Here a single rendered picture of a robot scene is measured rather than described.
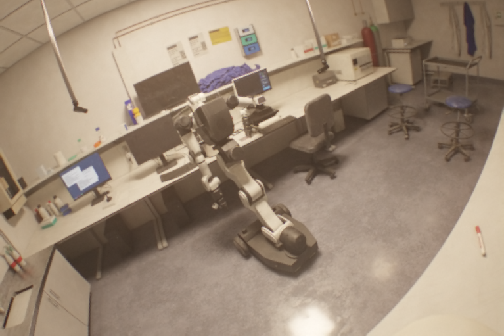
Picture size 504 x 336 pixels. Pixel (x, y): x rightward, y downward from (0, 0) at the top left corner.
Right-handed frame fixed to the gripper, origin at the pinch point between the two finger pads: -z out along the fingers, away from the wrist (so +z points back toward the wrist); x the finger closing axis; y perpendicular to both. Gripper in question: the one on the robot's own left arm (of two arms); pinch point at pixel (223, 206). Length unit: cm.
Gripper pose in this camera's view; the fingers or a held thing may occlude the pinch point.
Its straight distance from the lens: 200.8
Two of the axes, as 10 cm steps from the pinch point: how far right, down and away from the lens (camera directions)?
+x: -5.9, -0.7, 8.0
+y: -7.3, 4.6, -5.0
